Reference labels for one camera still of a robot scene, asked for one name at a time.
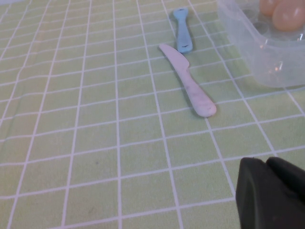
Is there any clear plastic egg box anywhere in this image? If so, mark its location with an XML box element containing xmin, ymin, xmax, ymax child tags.
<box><xmin>217</xmin><ymin>0</ymin><xmax>305</xmax><ymax>88</ymax></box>

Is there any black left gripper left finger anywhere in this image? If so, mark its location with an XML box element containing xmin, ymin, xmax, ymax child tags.
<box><xmin>235</xmin><ymin>157</ymin><xmax>305</xmax><ymax>229</ymax></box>

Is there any green white checked tablecloth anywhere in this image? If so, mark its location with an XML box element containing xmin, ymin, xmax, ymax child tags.
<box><xmin>0</xmin><ymin>0</ymin><xmax>305</xmax><ymax>229</ymax></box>

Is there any brown egg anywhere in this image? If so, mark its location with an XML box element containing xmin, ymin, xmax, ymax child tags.
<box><xmin>272</xmin><ymin>0</ymin><xmax>305</xmax><ymax>32</ymax></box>
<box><xmin>259</xmin><ymin>0</ymin><xmax>282</xmax><ymax>17</ymax></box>

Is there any pink plastic knife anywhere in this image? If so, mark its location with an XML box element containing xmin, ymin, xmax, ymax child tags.
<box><xmin>159</xmin><ymin>43</ymin><xmax>217</xmax><ymax>118</ymax></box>

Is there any blue plastic fork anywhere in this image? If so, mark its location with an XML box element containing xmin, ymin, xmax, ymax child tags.
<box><xmin>173</xmin><ymin>7</ymin><xmax>193</xmax><ymax>53</ymax></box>

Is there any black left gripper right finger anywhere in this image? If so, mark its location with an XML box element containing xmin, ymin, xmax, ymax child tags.
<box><xmin>266</xmin><ymin>156</ymin><xmax>305</xmax><ymax>198</ymax></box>

